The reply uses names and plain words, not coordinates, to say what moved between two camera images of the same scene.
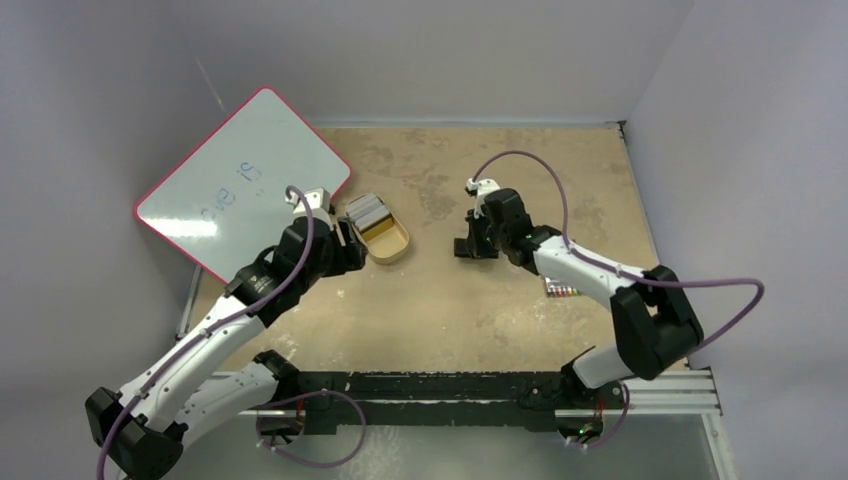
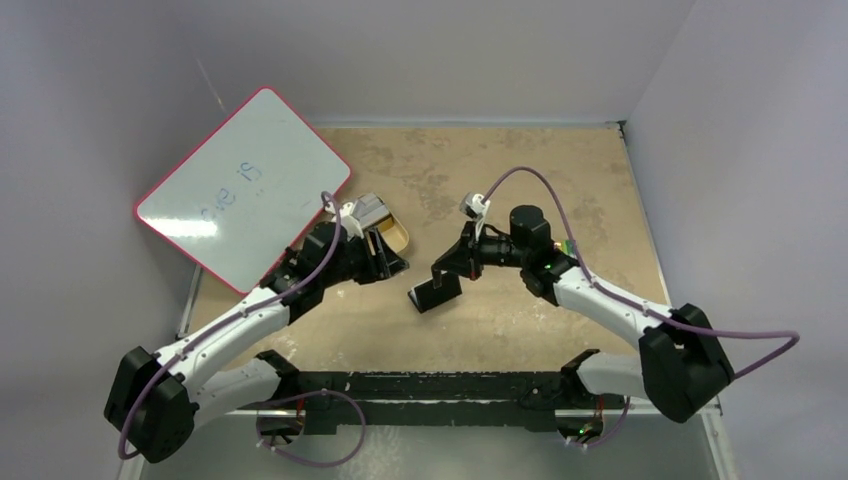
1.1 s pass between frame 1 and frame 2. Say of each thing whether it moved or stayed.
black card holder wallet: moved
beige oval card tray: stayed
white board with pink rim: stayed
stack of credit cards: stayed
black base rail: stayed
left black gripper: moved
